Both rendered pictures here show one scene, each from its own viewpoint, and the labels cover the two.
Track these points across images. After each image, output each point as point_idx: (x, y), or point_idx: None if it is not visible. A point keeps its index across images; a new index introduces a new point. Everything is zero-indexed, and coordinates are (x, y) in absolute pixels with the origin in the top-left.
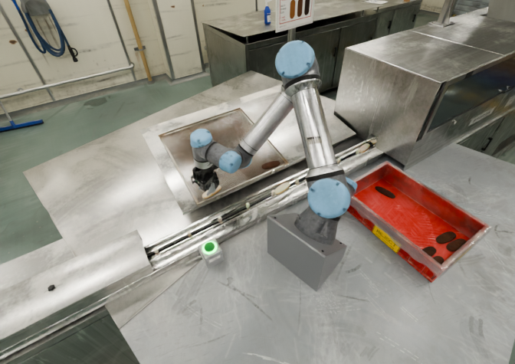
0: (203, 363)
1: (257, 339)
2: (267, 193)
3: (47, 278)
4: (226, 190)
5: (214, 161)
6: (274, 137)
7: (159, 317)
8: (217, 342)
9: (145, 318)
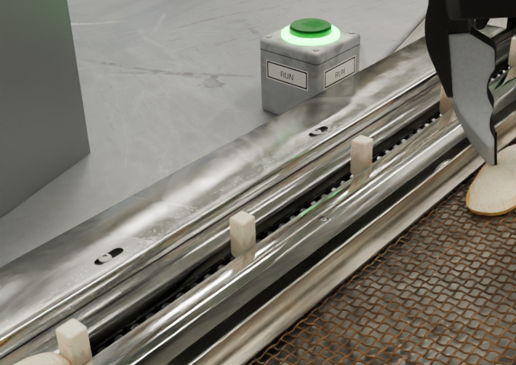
0: (210, 4)
1: (94, 34)
2: (129, 346)
3: None
4: (422, 211)
5: None
6: None
7: (365, 19)
8: (193, 20)
9: (398, 14)
